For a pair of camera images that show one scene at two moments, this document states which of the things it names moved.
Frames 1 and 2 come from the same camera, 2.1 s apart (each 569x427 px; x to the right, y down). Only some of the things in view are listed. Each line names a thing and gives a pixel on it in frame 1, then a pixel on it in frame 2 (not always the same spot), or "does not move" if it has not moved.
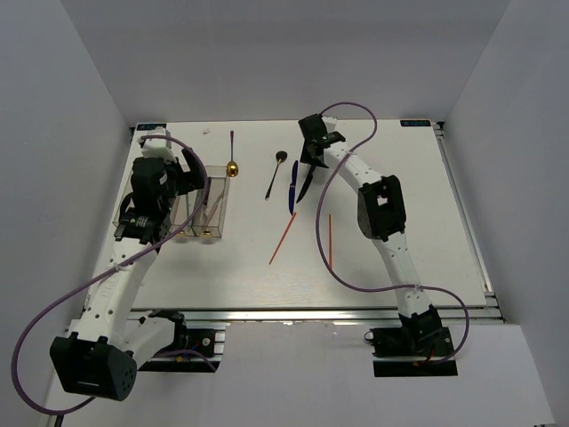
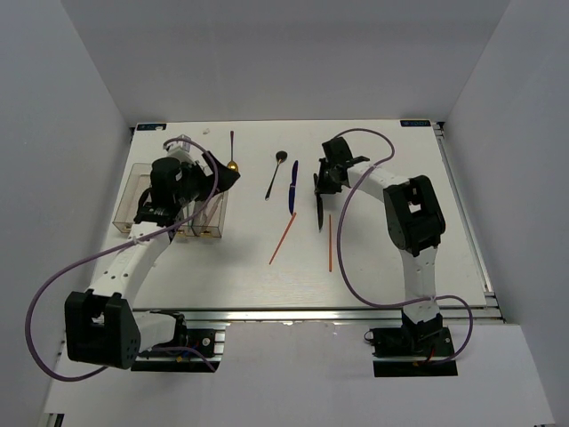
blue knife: [292, 188] does not move
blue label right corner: [414, 123] does not move
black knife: [308, 180] to [318, 201]
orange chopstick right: [330, 239] does not move
